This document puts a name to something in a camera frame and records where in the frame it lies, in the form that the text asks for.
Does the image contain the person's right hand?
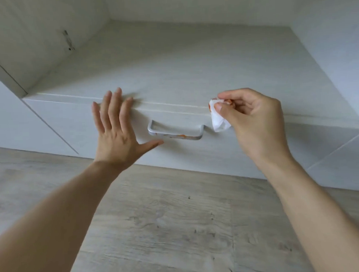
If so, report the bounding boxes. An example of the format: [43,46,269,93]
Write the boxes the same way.
[214,86,294,172]

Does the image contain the person's left hand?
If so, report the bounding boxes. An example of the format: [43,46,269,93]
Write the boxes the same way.
[90,86,166,175]

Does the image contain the white wipe pad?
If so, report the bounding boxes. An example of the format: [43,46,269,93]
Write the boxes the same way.
[208,98,236,133]

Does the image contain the silver handle drawer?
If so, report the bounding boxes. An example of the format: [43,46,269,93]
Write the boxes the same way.
[147,118,205,143]

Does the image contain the low white wooden cabinet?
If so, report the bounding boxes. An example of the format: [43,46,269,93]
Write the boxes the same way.
[0,0,359,206]

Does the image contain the person's right forearm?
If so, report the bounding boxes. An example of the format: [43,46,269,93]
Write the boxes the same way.
[256,154,359,272]

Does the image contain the person's left forearm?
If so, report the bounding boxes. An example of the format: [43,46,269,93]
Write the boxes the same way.
[0,160,126,272]

